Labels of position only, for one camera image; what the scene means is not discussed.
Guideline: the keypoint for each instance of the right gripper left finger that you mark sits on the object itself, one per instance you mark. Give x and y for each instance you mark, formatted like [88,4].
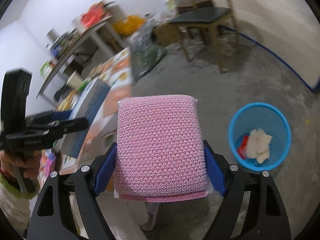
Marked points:
[67,208]

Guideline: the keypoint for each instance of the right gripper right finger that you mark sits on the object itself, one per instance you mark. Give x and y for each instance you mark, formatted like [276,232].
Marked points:
[266,217]

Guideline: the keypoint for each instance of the red snack packet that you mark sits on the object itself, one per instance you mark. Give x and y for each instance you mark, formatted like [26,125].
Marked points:
[242,149]

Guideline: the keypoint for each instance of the pink mesh sponge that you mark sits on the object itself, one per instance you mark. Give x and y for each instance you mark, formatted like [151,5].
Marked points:
[160,153]

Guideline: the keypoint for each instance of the blue trash bin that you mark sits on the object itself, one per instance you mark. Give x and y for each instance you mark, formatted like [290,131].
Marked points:
[273,122]

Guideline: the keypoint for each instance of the person's left hand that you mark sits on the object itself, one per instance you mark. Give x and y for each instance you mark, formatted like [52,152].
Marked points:
[31,165]

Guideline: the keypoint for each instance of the green packet on side table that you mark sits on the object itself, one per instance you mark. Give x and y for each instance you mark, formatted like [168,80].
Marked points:
[46,69]

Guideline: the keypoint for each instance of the white paper cup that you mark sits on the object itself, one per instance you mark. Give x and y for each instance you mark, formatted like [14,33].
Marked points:
[75,80]

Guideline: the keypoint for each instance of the white crumpled tissue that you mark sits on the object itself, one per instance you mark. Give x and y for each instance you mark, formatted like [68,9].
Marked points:
[258,146]

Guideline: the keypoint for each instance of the patterned tablecloth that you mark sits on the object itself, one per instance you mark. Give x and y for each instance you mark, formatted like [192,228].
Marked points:
[117,74]

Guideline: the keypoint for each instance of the grey side table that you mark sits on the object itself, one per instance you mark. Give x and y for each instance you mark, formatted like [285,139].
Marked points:
[92,33]

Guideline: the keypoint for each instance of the red plastic bag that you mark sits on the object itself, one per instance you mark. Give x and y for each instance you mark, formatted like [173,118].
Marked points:
[94,15]

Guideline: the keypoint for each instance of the orange plastic bag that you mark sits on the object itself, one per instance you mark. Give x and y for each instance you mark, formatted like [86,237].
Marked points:
[129,25]

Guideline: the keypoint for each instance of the white mattress with blue edge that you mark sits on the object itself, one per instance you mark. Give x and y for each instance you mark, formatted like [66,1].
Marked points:
[288,28]

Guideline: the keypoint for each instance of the wooden chair near fridge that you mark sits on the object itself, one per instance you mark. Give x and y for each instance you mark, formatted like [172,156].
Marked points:
[208,18]

